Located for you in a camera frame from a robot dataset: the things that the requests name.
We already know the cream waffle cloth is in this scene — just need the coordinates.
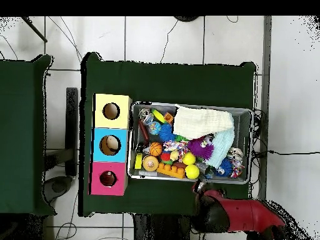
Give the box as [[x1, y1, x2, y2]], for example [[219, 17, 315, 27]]
[[172, 104, 235, 141]]

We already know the wooden box with three holes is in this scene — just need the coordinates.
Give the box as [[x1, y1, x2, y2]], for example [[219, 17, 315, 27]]
[[89, 93, 133, 197]]

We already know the shallow clear mesh bin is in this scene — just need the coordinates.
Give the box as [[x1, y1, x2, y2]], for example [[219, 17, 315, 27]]
[[126, 101, 253, 185]]

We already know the large blue spiky ball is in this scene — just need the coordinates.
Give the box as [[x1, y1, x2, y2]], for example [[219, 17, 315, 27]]
[[159, 123, 176, 143]]

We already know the blue patterned ball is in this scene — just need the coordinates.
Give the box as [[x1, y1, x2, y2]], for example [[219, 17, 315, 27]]
[[148, 122, 161, 136]]

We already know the orange basketball toy ball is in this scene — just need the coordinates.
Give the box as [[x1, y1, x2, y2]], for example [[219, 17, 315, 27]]
[[149, 142, 163, 158]]

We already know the tan orange ball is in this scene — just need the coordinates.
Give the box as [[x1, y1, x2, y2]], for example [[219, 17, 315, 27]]
[[142, 154, 160, 173]]

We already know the yellow smiley ball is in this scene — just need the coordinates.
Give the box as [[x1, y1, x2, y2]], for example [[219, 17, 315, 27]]
[[182, 152, 196, 166]]

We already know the orange building block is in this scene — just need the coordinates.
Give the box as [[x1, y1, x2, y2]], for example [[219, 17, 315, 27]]
[[156, 163, 186, 179]]

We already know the purple spiky ball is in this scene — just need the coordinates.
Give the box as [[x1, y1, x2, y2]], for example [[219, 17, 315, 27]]
[[187, 137, 215, 161]]

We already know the plain yellow ball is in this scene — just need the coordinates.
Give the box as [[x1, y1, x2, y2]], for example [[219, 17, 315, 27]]
[[184, 164, 201, 180]]

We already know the light blue knitted cloth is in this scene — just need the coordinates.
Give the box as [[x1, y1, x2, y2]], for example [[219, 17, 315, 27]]
[[206, 127, 235, 168]]

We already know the dark green table cloth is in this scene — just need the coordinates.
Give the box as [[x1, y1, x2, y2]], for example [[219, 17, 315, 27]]
[[79, 52, 258, 218]]

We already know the black panel on stand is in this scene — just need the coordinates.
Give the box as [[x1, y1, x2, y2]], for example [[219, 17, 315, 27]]
[[44, 87, 80, 198]]

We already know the black round base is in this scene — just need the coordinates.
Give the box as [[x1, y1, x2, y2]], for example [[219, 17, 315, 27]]
[[173, 16, 201, 23]]

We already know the side table with green cloth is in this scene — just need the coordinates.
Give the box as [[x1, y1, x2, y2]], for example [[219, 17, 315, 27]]
[[0, 54, 55, 216]]

